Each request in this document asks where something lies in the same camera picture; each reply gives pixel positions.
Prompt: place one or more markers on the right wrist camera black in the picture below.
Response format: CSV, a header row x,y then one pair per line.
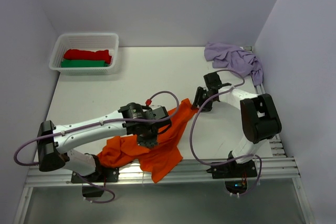
x,y
212,81

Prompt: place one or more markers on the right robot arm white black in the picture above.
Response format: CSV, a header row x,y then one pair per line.
x,y
260,120

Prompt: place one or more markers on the red rolled t shirt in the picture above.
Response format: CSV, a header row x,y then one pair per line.
x,y
76,54

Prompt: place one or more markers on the white plastic basket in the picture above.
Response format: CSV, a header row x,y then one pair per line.
x,y
85,41

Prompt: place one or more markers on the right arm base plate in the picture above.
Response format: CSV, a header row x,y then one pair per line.
x,y
233,170

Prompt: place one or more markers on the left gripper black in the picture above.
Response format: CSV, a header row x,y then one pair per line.
x,y
149,142

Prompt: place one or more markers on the lilac t shirt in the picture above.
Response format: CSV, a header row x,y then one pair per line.
x,y
234,58

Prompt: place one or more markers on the aluminium rail frame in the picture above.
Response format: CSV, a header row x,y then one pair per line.
x,y
141,71

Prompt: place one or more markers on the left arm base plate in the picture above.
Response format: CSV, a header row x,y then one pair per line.
x,y
107,175

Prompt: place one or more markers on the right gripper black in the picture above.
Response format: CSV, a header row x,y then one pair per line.
x,y
198,99

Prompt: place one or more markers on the green rolled t shirt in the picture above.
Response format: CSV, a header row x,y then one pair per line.
x,y
83,63

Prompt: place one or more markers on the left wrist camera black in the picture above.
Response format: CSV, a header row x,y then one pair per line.
x,y
157,113

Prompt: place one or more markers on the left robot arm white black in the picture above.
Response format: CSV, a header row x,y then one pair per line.
x,y
57,143

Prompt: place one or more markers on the orange t shirt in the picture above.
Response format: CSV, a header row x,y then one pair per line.
x,y
158,161

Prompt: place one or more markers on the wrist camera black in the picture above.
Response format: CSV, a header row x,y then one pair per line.
x,y
157,113
212,81

